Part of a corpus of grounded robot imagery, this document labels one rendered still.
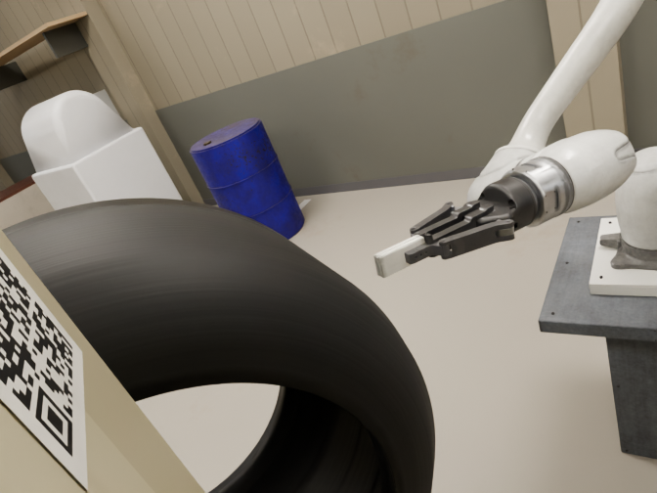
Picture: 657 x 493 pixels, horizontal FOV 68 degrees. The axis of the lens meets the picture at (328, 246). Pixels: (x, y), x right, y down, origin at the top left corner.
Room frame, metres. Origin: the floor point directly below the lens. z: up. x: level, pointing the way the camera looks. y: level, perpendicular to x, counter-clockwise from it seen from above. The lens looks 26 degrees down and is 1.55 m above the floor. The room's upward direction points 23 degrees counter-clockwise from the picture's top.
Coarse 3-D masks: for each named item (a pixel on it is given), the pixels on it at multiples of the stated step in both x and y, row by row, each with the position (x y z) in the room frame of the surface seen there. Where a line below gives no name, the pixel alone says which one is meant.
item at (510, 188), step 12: (504, 180) 0.60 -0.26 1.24; (516, 180) 0.59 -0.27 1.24; (492, 192) 0.60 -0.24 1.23; (504, 192) 0.58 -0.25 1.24; (516, 192) 0.57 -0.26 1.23; (528, 192) 0.57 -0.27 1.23; (480, 204) 0.60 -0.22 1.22; (504, 204) 0.58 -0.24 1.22; (516, 204) 0.56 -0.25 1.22; (528, 204) 0.56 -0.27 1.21; (492, 216) 0.55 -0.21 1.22; (504, 216) 0.55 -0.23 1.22; (516, 216) 0.55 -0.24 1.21; (528, 216) 0.56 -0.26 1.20; (516, 228) 0.56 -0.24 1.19
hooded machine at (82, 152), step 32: (64, 96) 4.26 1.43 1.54; (32, 128) 4.34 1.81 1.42; (64, 128) 4.13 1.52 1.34; (96, 128) 4.31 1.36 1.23; (128, 128) 4.52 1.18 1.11; (32, 160) 4.44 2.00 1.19; (64, 160) 4.13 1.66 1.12; (96, 160) 4.14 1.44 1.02; (128, 160) 4.34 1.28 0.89; (160, 160) 4.58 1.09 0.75; (64, 192) 4.22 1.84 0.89; (96, 192) 4.03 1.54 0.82; (128, 192) 4.22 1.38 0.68; (160, 192) 4.44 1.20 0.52
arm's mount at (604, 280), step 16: (608, 224) 1.13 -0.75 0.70; (608, 256) 1.02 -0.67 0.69; (592, 272) 0.99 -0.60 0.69; (608, 272) 0.97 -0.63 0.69; (624, 272) 0.95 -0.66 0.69; (640, 272) 0.92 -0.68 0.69; (656, 272) 0.90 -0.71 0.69; (592, 288) 0.96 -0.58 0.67; (608, 288) 0.93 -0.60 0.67; (624, 288) 0.91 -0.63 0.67; (640, 288) 0.89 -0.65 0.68; (656, 288) 0.87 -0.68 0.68
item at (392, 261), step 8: (416, 240) 0.54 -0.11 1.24; (400, 248) 0.53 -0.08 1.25; (408, 248) 0.54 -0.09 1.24; (384, 256) 0.53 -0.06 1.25; (392, 256) 0.53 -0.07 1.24; (400, 256) 0.53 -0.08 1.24; (384, 264) 0.53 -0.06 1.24; (392, 264) 0.53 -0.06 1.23; (400, 264) 0.53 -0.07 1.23; (408, 264) 0.53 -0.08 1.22; (384, 272) 0.52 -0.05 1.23; (392, 272) 0.53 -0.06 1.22
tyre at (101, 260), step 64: (64, 256) 0.34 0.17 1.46; (128, 256) 0.34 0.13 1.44; (192, 256) 0.34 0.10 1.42; (256, 256) 0.36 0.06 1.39; (128, 320) 0.29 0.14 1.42; (192, 320) 0.30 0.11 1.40; (256, 320) 0.31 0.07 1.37; (320, 320) 0.33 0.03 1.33; (384, 320) 0.38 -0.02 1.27; (128, 384) 0.28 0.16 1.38; (192, 384) 0.28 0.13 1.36; (320, 384) 0.31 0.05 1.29; (384, 384) 0.33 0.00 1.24; (256, 448) 0.57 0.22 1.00; (320, 448) 0.54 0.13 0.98; (384, 448) 0.32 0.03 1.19
